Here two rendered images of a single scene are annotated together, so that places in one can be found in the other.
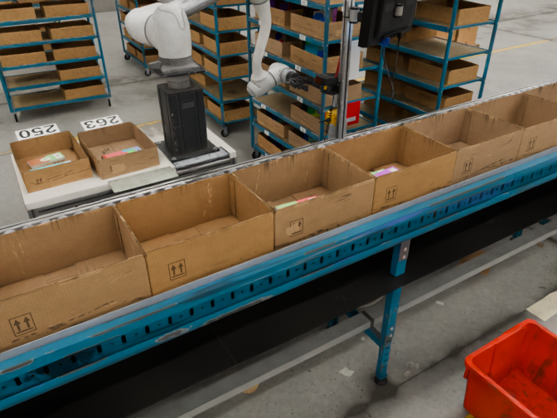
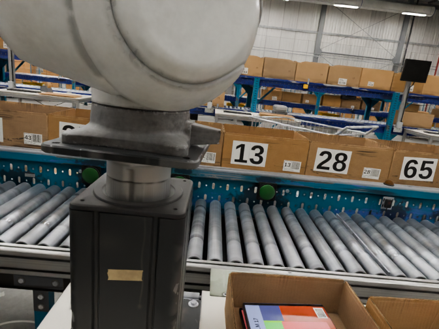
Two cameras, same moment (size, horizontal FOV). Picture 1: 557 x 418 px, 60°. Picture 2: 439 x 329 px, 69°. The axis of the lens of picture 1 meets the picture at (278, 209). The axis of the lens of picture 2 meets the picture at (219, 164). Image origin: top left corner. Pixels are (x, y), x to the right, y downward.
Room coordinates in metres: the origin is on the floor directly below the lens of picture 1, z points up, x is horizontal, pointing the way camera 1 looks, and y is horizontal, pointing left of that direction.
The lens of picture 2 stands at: (2.70, 0.85, 1.28)
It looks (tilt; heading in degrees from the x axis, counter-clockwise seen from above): 15 degrees down; 209
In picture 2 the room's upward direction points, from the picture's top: 6 degrees clockwise
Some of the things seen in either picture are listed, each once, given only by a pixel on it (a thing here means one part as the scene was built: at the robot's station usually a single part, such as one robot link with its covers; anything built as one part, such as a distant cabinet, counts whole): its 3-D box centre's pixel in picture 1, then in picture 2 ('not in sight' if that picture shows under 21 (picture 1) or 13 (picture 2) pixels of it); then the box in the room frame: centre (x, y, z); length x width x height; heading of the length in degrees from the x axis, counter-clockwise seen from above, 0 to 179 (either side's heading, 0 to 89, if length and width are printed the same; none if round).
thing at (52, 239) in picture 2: not in sight; (76, 217); (1.99, -0.13, 0.72); 0.52 x 0.05 x 0.05; 31
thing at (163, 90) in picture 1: (183, 117); (136, 269); (2.30, 0.48, 0.91); 0.26 x 0.26 x 0.33; 31
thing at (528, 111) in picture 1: (519, 126); not in sight; (2.04, -1.09, 0.96); 0.39 x 0.29 x 0.17; 121
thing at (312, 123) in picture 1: (323, 114); not in sight; (3.18, -0.32, 0.59); 0.40 x 0.30 x 0.10; 29
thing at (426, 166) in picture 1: (387, 168); (102, 132); (1.63, -0.42, 0.96); 0.39 x 0.29 x 0.17; 121
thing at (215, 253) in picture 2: not in sight; (215, 229); (1.72, 0.32, 0.72); 0.52 x 0.05 x 0.05; 31
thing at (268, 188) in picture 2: not in sight; (266, 192); (1.40, 0.39, 0.81); 0.07 x 0.01 x 0.07; 121
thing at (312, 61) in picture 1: (325, 55); not in sight; (3.18, -0.31, 0.99); 0.40 x 0.30 x 0.10; 28
